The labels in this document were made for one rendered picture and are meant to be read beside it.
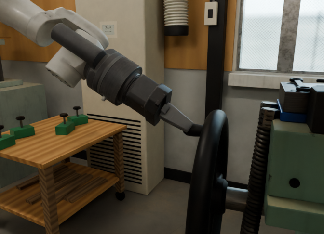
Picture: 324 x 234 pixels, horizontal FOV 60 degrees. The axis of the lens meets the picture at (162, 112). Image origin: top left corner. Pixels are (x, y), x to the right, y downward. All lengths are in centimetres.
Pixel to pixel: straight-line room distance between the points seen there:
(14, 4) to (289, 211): 58
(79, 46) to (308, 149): 38
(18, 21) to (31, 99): 181
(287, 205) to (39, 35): 51
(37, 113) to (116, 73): 199
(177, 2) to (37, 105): 137
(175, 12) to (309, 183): 150
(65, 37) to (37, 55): 224
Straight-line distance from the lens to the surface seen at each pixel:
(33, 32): 60
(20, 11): 63
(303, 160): 38
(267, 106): 45
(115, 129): 172
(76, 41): 52
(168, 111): 51
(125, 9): 181
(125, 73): 50
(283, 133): 37
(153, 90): 49
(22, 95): 237
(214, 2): 179
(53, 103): 274
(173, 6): 178
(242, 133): 194
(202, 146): 38
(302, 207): 39
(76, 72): 55
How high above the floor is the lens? 107
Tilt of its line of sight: 15 degrees down
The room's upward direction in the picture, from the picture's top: straight up
